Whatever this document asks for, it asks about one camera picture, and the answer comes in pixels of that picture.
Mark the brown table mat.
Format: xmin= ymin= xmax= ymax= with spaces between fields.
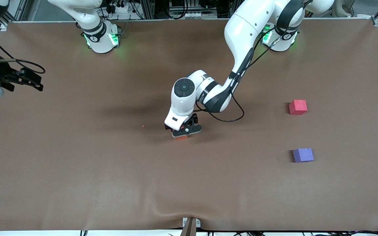
xmin=0 ymin=18 xmax=378 ymax=231

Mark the white connector row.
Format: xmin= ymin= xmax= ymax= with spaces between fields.
xmin=176 ymin=11 xmax=203 ymax=19

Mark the red foam block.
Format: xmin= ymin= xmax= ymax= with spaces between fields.
xmin=289 ymin=100 xmax=307 ymax=115

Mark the white power strip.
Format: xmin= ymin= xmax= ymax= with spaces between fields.
xmin=109 ymin=3 xmax=130 ymax=13

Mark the purple foam block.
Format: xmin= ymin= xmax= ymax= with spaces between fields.
xmin=293 ymin=147 xmax=315 ymax=163

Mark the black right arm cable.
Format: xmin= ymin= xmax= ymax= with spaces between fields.
xmin=0 ymin=23 xmax=46 ymax=74

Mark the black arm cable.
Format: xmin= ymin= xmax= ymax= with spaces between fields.
xmin=0 ymin=23 xmax=46 ymax=74
xmin=195 ymin=28 xmax=276 ymax=123

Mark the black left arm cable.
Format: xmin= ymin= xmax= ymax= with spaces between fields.
xmin=195 ymin=28 xmax=276 ymax=123

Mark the grey metal clamp bracket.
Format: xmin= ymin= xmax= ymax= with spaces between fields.
xmin=182 ymin=217 xmax=201 ymax=228

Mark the beige hose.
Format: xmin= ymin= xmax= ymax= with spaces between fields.
xmin=334 ymin=0 xmax=354 ymax=17

